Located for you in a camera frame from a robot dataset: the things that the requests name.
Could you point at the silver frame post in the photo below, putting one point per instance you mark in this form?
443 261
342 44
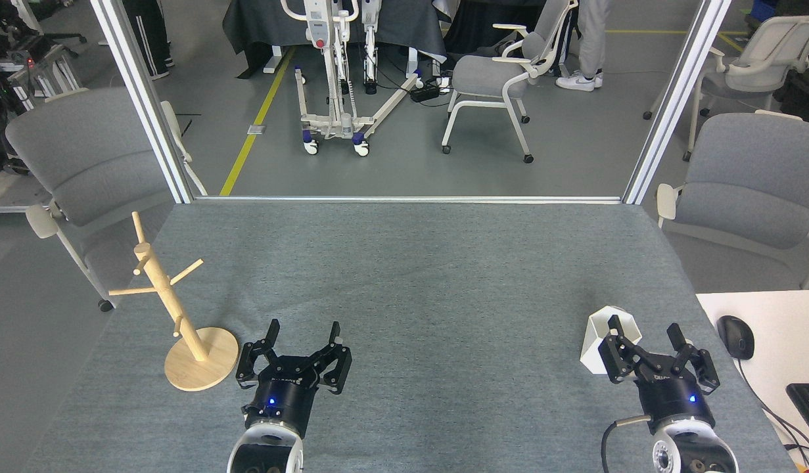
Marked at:
148 105
673 105

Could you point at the dark equipment rack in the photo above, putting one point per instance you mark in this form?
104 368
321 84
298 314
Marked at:
23 72

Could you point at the grey chair with white armrests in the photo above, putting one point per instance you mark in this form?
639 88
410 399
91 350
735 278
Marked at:
489 73

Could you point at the grey chair with white backrest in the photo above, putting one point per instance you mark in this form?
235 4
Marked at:
772 46

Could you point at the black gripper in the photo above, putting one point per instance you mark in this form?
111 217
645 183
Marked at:
287 393
670 394

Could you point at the black computer mouse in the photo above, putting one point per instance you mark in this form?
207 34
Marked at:
736 336

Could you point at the grey padded chair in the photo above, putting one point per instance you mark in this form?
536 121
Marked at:
752 184
89 164

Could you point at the white stand on wheels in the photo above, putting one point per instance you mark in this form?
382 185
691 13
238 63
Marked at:
319 29

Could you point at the white desk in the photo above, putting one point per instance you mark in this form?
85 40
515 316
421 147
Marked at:
782 328

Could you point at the black power strip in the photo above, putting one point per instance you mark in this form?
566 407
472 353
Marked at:
425 92

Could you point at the person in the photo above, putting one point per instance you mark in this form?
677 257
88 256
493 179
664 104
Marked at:
149 39
591 39

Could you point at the silver floor plate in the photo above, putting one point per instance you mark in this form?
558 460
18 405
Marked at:
256 129

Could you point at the white hexagonal cup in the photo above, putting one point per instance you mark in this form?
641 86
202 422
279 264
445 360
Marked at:
593 335

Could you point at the wooden cup rack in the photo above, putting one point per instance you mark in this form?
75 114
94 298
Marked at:
200 360

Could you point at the dark cloth covered table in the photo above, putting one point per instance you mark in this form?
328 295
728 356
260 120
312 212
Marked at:
404 23

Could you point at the silver frame rail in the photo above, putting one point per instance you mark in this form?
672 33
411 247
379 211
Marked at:
411 199

